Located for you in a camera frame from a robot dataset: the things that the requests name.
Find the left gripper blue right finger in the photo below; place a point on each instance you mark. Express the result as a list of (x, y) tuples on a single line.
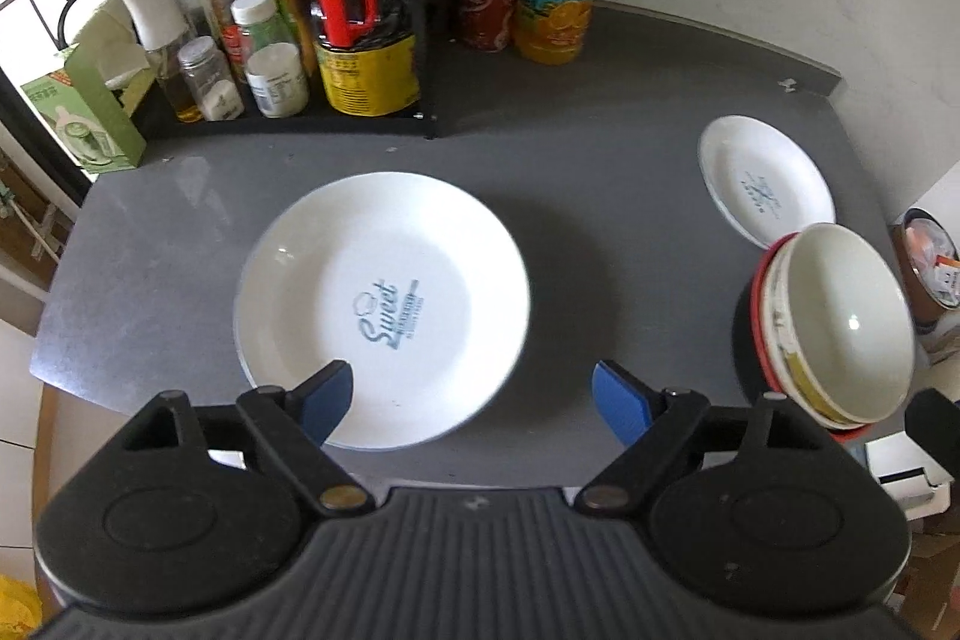
[(656, 427)]

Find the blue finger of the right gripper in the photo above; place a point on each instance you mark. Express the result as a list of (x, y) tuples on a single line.
[(932, 421)]

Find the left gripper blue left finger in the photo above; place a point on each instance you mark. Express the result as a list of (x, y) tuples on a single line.
[(290, 428)]

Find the large white ceramic bowl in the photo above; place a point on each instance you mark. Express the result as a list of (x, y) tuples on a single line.
[(850, 321)]

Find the red rimmed bowl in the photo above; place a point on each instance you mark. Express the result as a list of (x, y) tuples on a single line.
[(754, 366)]

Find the large white sweet plate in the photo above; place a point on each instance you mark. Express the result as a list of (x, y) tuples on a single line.
[(413, 282)]

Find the small white bakery plate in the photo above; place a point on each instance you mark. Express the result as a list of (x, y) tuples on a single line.
[(762, 182)]

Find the brown pot with packets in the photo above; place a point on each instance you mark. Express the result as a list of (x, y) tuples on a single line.
[(928, 259)]

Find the small glass salt shaker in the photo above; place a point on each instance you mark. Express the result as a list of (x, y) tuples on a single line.
[(210, 79)]

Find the white lid seasoning jar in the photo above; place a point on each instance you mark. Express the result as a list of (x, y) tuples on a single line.
[(271, 59)]

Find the green cardboard box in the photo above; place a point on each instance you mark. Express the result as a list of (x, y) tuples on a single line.
[(85, 116)]

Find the red snack can lower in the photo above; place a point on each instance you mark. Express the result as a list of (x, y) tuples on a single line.
[(486, 24)]

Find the white top oil sprayer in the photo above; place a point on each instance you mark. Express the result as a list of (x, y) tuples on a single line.
[(163, 29)]

